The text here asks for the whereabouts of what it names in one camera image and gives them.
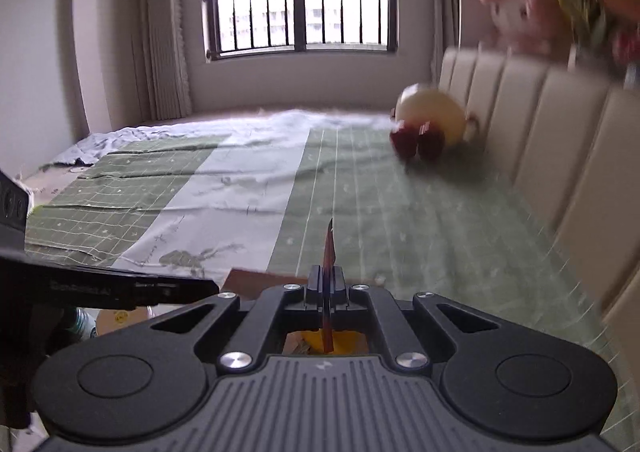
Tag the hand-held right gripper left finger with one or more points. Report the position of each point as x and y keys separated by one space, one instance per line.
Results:
x=316 y=289

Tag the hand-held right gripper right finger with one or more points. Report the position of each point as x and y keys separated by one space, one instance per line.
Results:
x=340 y=289

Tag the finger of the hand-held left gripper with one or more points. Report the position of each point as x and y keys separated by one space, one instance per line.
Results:
x=125 y=289

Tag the clear jar with beige label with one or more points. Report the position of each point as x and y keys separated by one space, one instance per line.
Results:
x=125 y=324

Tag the red packet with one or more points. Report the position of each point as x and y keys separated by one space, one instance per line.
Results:
x=328 y=252

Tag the yellow snack package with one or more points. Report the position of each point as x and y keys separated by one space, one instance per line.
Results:
x=345 y=342

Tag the pink cardboard box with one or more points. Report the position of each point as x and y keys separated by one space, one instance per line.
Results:
x=260 y=277

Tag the green printed bed sheet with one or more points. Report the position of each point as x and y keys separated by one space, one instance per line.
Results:
x=400 y=212

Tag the cream round plush toy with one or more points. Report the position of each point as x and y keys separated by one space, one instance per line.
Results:
x=435 y=112

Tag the beige padded headboard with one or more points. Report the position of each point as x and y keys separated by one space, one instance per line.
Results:
x=550 y=132

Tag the pink plush toy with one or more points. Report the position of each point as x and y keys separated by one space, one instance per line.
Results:
x=525 y=12

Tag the green leaf plant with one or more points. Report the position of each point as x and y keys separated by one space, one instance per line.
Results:
x=582 y=12

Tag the pink leaf plant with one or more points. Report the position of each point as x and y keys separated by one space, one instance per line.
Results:
x=627 y=32

